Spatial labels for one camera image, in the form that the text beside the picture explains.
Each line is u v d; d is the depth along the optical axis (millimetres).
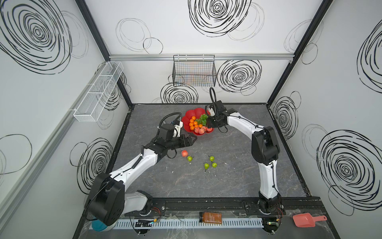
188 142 721
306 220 704
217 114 791
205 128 993
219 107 792
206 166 860
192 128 1022
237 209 737
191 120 1082
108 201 403
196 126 1043
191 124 1051
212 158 889
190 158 889
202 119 1080
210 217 679
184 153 908
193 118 1084
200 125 1043
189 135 724
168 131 631
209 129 986
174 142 697
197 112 1119
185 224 706
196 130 1007
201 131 980
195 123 1055
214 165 866
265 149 548
